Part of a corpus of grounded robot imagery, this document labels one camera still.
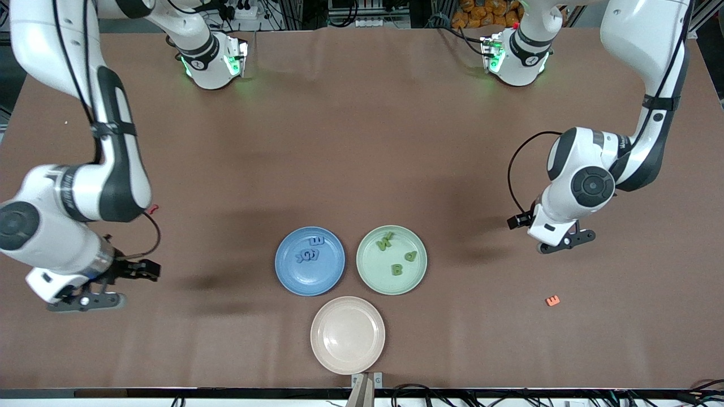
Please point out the beige plate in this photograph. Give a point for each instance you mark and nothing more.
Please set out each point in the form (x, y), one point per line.
(348, 335)

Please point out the orange foam letter E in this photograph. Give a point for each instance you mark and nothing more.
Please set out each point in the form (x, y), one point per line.
(552, 301)

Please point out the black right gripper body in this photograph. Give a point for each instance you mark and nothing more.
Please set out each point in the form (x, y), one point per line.
(125, 269)

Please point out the aluminium frame post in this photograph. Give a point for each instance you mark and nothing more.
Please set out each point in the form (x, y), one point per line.
(704, 17)

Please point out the grey metal clamp bracket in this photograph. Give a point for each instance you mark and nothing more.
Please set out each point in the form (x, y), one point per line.
(366, 384)

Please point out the blue foam letter X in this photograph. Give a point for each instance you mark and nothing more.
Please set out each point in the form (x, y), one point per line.
(301, 258)

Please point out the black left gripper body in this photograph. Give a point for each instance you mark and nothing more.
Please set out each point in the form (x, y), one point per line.
(521, 219)

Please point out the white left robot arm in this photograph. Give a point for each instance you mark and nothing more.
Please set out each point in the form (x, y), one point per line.
(639, 34)

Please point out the green foam letter N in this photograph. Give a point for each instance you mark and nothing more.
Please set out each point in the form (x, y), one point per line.
(384, 244)

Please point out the green plate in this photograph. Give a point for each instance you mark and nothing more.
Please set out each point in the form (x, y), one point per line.
(373, 271)

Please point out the blue plate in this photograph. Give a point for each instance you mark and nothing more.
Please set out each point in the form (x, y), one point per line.
(317, 280)

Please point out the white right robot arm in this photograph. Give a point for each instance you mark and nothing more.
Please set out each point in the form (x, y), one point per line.
(45, 34)

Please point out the green foam letter q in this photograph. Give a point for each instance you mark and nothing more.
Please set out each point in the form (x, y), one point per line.
(412, 256)

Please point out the blue foam letter E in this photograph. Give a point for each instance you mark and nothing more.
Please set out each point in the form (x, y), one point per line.
(318, 241)

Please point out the small red foam letter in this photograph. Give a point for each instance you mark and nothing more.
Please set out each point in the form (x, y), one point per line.
(154, 208)

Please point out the blue foam number nine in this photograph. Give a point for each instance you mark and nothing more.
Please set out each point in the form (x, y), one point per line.
(314, 255)

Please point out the white power strip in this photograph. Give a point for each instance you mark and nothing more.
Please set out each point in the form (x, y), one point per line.
(373, 22)
(240, 10)

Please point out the bag of orange items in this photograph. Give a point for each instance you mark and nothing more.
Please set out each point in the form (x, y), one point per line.
(481, 14)

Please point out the brown table cover sheet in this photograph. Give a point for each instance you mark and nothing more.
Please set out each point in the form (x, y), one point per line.
(339, 141)

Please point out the green foam letter B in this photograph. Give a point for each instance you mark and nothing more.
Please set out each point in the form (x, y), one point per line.
(397, 270)

